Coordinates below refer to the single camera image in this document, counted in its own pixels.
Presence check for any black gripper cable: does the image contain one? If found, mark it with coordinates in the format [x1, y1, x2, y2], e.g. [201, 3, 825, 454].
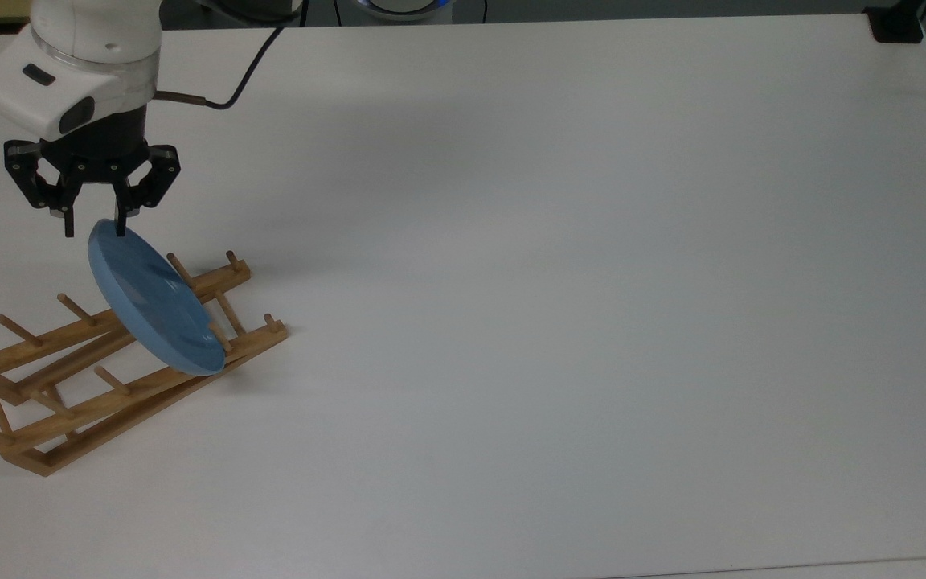
[154, 0, 311, 111]

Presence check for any robot base with blue ring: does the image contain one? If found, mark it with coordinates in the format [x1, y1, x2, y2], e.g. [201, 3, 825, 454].
[354, 0, 453, 22]

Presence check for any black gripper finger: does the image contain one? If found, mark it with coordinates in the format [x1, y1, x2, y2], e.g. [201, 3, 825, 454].
[3, 141, 78, 238]
[112, 143, 182, 238]

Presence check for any wooden plate rack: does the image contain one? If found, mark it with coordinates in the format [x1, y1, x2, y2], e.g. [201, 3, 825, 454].
[0, 250, 290, 478]

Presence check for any blue round plate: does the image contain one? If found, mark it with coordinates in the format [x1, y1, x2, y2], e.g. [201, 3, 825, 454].
[88, 220, 227, 376]

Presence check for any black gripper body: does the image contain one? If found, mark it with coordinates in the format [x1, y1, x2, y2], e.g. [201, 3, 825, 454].
[43, 105, 151, 185]

